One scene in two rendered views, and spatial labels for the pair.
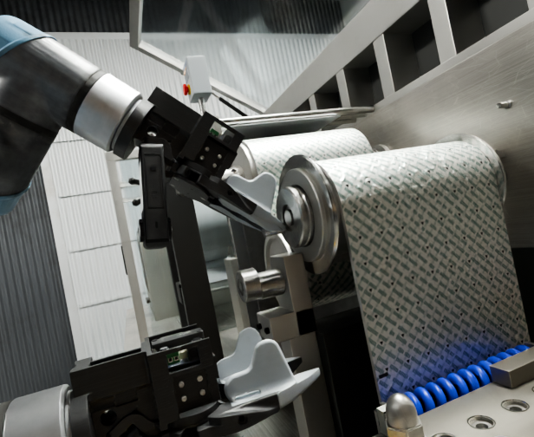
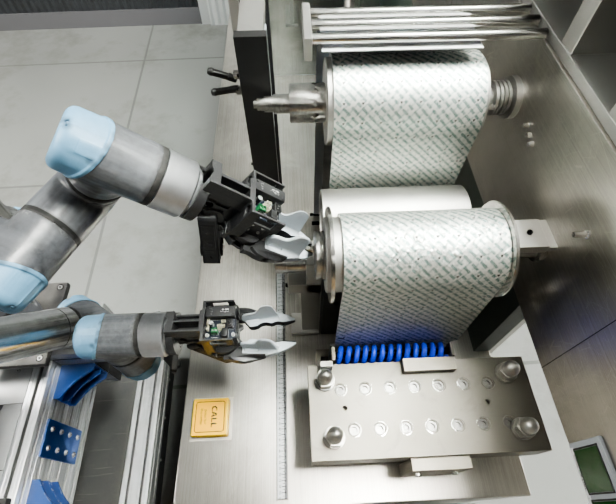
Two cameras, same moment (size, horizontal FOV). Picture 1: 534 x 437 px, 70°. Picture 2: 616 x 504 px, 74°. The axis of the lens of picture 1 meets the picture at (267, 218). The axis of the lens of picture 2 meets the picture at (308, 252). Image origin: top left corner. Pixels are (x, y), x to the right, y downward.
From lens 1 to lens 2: 0.57 m
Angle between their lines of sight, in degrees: 60
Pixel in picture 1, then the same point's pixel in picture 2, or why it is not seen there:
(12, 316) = not seen: outside the picture
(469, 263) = (435, 314)
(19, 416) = (143, 340)
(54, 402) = (157, 337)
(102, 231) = not seen: outside the picture
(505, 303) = (451, 328)
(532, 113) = (587, 263)
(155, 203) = (210, 248)
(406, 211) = (397, 295)
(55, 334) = not seen: outside the picture
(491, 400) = (384, 375)
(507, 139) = (565, 246)
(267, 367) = (263, 345)
